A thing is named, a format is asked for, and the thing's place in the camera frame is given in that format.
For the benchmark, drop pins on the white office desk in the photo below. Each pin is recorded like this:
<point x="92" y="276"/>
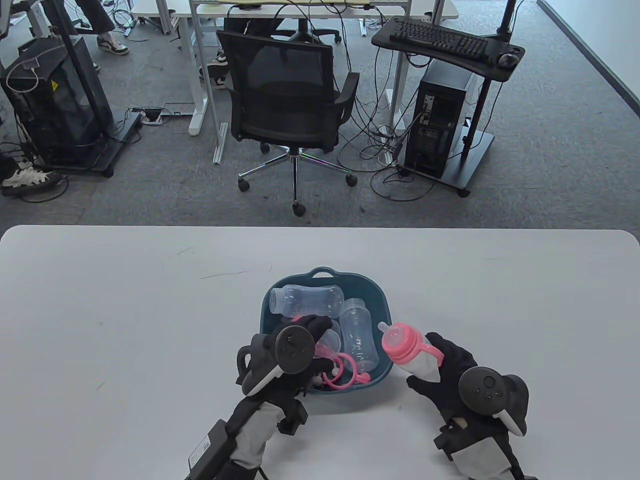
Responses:
<point x="196" y="120"/>

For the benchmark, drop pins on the black chair base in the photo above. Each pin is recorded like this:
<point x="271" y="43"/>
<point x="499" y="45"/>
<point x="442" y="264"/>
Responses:
<point x="320" y="34"/>

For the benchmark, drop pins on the black forearm pack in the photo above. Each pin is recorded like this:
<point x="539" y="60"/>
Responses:
<point x="207" y="450"/>
<point x="527" y="477"/>

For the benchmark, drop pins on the clear pink baby bottle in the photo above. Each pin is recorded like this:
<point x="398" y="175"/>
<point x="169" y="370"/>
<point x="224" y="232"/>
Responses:
<point x="357" y="340"/>
<point x="400" y="345"/>
<point x="305" y="300"/>

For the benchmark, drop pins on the clear dome bottle top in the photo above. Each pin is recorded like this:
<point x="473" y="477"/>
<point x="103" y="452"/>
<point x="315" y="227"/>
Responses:
<point x="334" y="332"/>
<point x="325" y="350"/>

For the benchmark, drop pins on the black computer tower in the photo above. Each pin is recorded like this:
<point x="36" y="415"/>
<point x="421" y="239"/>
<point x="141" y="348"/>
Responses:
<point x="440" y="100"/>

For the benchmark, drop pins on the white power strip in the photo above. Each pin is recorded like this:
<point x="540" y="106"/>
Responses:
<point x="387" y="132"/>

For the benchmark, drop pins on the black computer mouse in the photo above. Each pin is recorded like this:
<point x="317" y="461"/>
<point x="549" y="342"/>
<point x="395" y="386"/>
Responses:
<point x="508" y="60"/>

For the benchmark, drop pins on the black glass equipment case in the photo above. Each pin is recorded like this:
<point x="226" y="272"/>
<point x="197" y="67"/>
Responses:
<point x="60" y="100"/>

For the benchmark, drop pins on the black rolling cart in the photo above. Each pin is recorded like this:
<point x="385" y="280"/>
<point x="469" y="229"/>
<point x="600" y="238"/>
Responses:
<point x="120" y="135"/>

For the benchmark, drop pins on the black mesh office chair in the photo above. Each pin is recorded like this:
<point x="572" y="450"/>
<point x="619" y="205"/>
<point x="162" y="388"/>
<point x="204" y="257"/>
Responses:
<point x="285" y="75"/>

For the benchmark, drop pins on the black tracking controller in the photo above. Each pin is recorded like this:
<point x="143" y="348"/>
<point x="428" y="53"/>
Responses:
<point x="482" y="390"/>
<point x="295" y="352"/>

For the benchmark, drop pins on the black rolling keyboard stand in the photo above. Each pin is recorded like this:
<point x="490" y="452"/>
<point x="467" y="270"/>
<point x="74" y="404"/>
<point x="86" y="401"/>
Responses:
<point x="382" y="37"/>

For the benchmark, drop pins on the black keyboard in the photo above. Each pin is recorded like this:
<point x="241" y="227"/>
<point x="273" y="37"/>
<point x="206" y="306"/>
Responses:
<point x="440" y="40"/>

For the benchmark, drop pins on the teal plastic basin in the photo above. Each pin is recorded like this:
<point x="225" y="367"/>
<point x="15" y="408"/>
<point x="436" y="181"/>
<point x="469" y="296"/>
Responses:
<point x="380" y="300"/>

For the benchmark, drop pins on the person's left hand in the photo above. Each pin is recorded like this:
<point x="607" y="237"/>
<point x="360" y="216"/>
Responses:
<point x="317" y="325"/>

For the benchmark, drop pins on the person's right hand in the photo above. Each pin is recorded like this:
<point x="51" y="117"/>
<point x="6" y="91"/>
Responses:
<point x="455" y="355"/>

